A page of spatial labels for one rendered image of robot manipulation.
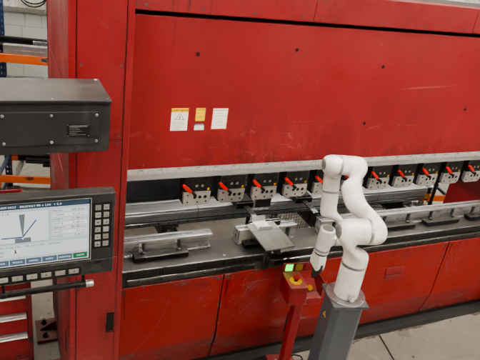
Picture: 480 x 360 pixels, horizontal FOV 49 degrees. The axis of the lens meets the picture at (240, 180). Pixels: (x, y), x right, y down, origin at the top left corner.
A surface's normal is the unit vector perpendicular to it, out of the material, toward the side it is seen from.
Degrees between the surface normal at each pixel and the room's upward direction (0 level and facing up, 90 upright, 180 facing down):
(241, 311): 90
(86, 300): 90
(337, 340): 90
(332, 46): 90
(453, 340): 0
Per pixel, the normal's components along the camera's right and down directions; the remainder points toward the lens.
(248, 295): 0.39, 0.45
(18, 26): 0.18, 0.45
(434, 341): 0.14, -0.89
